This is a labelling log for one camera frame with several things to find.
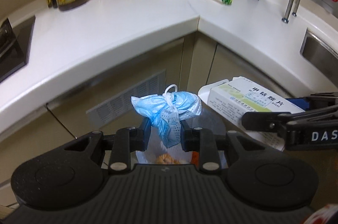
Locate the white green medicine box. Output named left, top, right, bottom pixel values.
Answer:
left=198, top=76, right=304, bottom=151

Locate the black gas stove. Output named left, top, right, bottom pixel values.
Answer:
left=0, top=16, right=35, bottom=82

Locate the trash bin with blue bag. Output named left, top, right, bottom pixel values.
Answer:
left=134, top=107, right=229, bottom=169

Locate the brown paper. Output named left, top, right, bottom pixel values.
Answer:
left=156, top=153, right=181, bottom=164

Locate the stainless steel sink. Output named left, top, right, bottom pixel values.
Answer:
left=300, top=29, right=337, bottom=87

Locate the blue face mask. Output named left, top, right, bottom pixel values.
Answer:
left=131, top=84, right=202, bottom=148

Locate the cabinet vent grille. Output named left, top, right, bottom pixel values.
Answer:
left=86, top=70, right=166, bottom=128

